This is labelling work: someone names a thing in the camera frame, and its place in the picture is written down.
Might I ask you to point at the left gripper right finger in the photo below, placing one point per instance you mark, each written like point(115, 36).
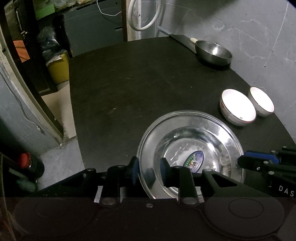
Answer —
point(209, 181)

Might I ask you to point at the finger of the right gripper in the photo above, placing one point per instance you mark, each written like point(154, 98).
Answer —
point(264, 156)
point(259, 165)

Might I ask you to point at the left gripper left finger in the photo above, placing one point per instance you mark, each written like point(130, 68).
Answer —
point(111, 181)

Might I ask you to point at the white ceramic bowl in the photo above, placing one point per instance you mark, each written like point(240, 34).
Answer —
point(237, 108)
point(263, 104)

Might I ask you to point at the steel plate with sticker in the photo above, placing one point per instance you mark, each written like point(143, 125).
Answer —
point(191, 139)

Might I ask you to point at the steel bowl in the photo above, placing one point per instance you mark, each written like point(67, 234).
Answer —
point(213, 53)

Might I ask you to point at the red cap dark bottle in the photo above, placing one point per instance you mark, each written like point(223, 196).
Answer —
point(31, 167)

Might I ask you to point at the yellow container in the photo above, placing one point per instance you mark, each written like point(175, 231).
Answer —
point(58, 67)

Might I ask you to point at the cleaver knife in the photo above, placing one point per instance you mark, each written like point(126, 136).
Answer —
point(180, 38)

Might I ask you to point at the dark grey cabinet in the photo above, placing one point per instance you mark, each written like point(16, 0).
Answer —
point(94, 26)

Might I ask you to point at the green box on shelf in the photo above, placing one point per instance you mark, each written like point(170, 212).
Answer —
point(45, 11)

